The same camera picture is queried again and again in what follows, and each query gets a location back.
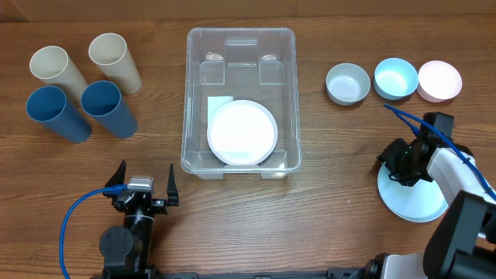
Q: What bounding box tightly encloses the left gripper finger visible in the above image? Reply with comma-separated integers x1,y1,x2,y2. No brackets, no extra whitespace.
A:
105,160,126,188
167,164,180,206

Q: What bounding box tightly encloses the light blue plate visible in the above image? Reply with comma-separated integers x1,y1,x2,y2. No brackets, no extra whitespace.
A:
377,164,448,222

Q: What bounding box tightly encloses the blue cup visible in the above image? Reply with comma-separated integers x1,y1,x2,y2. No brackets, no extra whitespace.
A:
26,85,92,143
81,81,138,139

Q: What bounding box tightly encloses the light blue bowl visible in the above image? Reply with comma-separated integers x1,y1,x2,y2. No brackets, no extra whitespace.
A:
374,57,419,101

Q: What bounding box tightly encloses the pink bowl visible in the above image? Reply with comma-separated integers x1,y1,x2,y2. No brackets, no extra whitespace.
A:
417,60,463,102

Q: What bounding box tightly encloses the pink plate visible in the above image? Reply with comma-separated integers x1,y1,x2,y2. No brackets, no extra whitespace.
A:
207,100,278,166

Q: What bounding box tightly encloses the grey bowl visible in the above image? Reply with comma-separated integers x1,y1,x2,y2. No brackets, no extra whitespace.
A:
325,63,371,105

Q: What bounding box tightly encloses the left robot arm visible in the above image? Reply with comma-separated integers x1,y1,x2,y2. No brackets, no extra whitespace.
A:
99,161,180,278

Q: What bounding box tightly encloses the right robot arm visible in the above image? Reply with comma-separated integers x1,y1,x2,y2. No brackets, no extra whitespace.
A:
353,132,495,278

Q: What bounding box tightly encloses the beige cup back right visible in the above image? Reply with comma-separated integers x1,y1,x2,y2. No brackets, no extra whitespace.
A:
88,33,142,95

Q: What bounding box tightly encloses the beige cup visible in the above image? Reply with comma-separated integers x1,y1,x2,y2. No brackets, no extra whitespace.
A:
29,46,88,105
88,33,142,95

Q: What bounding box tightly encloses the beige cup far left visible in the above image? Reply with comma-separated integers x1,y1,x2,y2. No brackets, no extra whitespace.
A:
29,46,88,105

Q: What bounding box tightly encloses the clear plastic storage bin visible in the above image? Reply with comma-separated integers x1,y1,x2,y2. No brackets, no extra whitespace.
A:
181,28,302,179

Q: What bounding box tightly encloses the left blue cable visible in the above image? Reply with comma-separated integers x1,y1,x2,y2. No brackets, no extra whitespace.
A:
58,184,129,279

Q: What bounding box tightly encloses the blue cable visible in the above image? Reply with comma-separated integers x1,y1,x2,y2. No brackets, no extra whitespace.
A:
58,184,129,279
383,103,496,202

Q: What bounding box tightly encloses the right blue cable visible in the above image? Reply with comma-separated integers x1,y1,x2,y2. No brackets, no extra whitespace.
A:
383,103,496,202

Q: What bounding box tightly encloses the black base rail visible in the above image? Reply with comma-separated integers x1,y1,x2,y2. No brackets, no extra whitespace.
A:
107,267,363,279

